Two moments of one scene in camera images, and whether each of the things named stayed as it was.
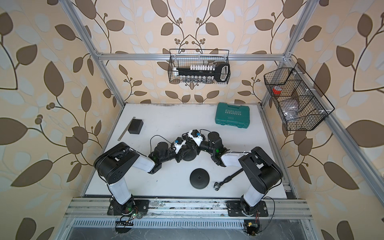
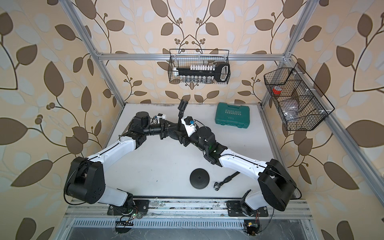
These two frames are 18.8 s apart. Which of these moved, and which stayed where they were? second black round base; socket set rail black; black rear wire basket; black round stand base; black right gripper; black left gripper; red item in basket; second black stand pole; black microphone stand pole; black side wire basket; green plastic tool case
Moved: black left gripper; black microphone stand pole; black right gripper; black round stand base
Stayed: black side wire basket; red item in basket; second black stand pole; socket set rail black; second black round base; green plastic tool case; black rear wire basket
